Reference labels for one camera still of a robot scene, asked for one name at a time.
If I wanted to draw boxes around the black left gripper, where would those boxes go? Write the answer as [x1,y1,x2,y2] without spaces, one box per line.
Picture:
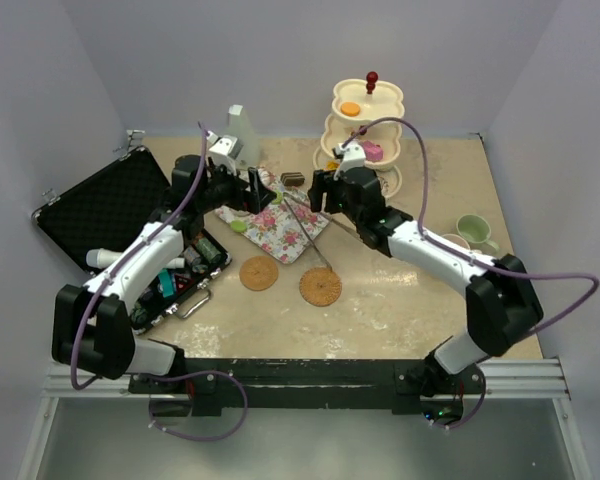
[196,158,276,215]

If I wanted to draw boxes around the metal tongs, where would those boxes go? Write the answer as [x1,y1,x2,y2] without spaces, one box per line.
[282,192,354,274]

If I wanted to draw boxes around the sprinkled white donut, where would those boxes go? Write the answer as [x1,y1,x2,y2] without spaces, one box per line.
[378,174,400,199]

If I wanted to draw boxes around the chocolate striped cake bar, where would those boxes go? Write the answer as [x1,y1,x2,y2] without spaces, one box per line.
[280,172,306,187]

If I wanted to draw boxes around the pink cake slice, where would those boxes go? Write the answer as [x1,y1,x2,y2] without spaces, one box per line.
[360,140,384,163]

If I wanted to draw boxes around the orange macaron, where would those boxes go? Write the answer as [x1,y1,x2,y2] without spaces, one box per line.
[340,101,361,117]

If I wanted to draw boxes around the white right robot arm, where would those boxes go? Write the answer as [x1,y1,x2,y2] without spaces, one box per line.
[308,167,544,393]

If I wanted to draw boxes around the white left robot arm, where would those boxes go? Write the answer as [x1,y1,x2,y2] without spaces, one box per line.
[52,154,276,392]

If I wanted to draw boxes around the green macaron centre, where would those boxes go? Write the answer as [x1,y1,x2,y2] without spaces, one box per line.
[272,191,284,205]

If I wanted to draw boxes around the green macaron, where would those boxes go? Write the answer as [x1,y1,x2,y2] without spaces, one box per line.
[230,220,248,233]
[272,191,284,205]

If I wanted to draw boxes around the green macaron left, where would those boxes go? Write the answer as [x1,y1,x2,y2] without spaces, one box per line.
[230,220,248,233]

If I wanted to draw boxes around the floral serving tray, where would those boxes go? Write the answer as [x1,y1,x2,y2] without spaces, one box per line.
[215,167,329,264]

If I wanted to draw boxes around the grey metronome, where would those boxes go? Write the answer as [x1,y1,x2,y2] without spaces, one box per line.
[225,104,260,168]

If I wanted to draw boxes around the green poker chip stack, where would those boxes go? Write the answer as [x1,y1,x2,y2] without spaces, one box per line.
[194,237,223,264]

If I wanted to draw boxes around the left woven coaster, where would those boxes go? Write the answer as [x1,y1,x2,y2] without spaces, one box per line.
[239,256,279,291]

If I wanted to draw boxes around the woven coaster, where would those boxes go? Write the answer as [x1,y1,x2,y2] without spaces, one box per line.
[299,267,342,307]
[239,256,279,291]

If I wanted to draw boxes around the cream three-tier dessert stand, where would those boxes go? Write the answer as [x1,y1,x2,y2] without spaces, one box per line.
[313,71,405,196]

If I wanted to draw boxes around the right woven coaster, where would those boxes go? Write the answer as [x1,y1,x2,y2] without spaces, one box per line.
[299,267,342,307]

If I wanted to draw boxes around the white small bottle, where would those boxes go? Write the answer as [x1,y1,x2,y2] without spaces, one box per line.
[166,257,187,270]

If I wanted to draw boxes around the pink cup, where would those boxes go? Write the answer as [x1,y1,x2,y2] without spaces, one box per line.
[442,233,471,250]

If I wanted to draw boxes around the green cup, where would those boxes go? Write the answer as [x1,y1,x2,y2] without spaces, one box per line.
[456,214,500,254]

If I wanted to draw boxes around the black open case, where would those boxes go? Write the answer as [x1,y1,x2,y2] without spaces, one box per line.
[33,146,231,334]

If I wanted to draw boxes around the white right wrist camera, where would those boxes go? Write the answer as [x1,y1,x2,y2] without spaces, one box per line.
[332,140,366,179]

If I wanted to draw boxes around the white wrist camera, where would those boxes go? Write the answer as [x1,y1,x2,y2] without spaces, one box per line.
[206,131,243,175]
[332,140,366,179]

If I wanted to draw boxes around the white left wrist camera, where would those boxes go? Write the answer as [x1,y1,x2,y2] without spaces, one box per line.
[206,131,243,175]

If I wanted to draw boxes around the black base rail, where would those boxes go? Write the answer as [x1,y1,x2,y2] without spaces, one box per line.
[129,359,486,420]

